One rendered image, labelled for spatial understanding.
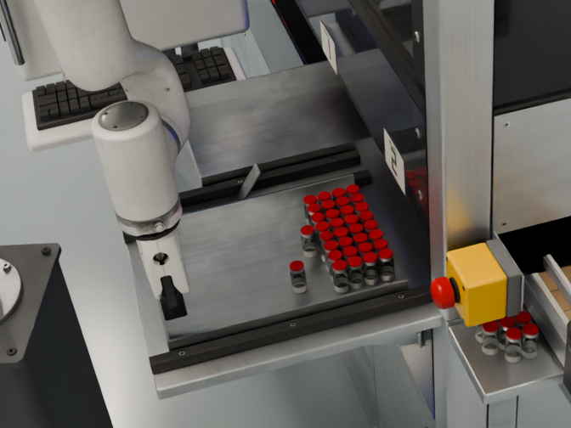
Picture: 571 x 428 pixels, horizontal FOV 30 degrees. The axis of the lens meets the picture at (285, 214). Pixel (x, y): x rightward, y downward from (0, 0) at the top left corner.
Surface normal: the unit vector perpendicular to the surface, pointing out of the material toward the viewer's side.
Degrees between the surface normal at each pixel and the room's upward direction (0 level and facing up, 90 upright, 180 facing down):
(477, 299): 90
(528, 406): 90
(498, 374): 0
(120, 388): 0
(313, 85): 0
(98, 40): 86
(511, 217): 90
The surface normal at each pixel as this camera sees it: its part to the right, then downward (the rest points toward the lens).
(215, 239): -0.11, -0.77
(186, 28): 0.25, 0.59
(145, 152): 0.58, 0.46
